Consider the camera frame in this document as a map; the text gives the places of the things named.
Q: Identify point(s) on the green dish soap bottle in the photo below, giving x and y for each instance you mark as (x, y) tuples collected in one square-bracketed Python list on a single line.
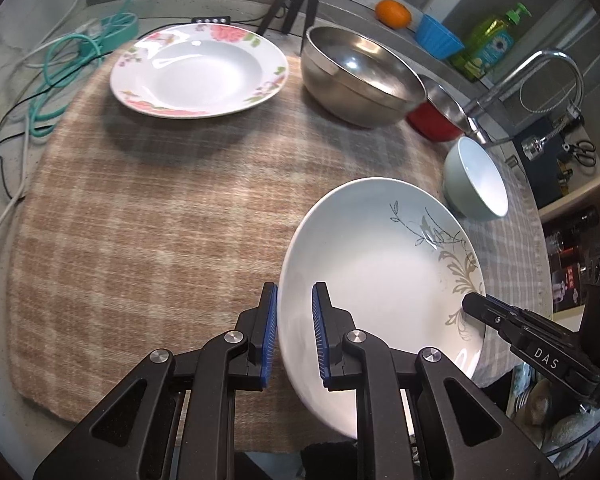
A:
[(490, 45)]

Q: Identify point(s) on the white plate with grey leaves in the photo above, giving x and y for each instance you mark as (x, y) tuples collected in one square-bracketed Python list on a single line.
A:
[(380, 270)]

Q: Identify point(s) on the teal extension socket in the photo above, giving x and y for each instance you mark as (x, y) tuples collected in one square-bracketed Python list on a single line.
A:
[(125, 27)]

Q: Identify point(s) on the blue fluted cup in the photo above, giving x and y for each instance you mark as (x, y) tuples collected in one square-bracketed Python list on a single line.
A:
[(437, 37)]

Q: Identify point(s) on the light blue bowl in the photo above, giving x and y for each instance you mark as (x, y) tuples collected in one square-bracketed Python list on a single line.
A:
[(480, 180)]

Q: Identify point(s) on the orange fruit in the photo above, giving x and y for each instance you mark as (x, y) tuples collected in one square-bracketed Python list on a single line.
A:
[(393, 14)]

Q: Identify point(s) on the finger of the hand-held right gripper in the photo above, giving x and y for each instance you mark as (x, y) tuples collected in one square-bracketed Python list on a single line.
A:
[(492, 315)]

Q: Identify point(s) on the steel faucet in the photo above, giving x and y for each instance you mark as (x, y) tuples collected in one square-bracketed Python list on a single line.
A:
[(555, 54)]

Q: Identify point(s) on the beige loofah sponge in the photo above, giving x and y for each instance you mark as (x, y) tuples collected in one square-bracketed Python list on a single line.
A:
[(545, 410)]

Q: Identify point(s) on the black scissors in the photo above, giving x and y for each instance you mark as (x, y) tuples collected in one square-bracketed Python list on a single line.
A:
[(580, 152)]

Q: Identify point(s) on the large steel bowl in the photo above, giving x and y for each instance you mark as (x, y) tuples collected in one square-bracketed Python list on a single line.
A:
[(360, 102)]

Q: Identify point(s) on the beige plaid cloth mat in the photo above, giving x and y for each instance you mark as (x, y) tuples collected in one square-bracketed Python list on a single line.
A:
[(155, 210)]

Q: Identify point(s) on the floral print plate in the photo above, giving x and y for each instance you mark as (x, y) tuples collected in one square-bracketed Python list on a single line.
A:
[(200, 77)]

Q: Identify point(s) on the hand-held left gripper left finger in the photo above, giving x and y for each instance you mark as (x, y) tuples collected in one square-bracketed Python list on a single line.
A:
[(269, 340)]

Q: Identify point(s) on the black tripod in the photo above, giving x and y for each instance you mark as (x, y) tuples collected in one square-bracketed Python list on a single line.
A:
[(310, 5)]

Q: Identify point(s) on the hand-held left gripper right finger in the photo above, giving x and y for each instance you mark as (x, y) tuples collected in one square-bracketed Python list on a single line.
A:
[(320, 335)]

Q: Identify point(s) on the black inline remote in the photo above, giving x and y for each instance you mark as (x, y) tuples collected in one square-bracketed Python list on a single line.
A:
[(210, 19)]

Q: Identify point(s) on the dark bottle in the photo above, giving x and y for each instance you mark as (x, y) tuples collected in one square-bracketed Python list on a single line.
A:
[(580, 219)]

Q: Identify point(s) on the red bowl with steel interior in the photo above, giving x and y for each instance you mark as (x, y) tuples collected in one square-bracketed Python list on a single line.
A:
[(430, 126)]

